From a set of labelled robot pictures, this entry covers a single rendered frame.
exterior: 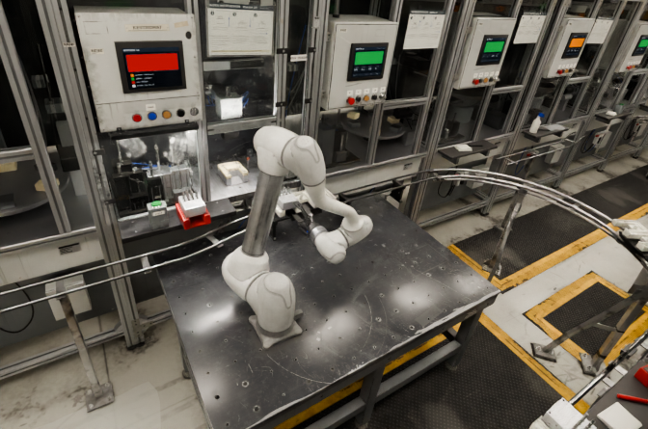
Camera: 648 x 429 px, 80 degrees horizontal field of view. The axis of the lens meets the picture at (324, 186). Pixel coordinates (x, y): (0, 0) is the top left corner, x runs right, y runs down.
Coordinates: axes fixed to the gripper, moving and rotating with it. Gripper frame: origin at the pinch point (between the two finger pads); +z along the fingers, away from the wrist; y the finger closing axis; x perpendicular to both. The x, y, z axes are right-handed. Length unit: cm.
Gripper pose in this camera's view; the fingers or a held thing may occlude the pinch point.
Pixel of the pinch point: (297, 210)
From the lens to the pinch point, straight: 206.5
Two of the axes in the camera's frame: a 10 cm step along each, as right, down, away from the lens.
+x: -8.5, 2.0, -4.8
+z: -5.2, -4.8, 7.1
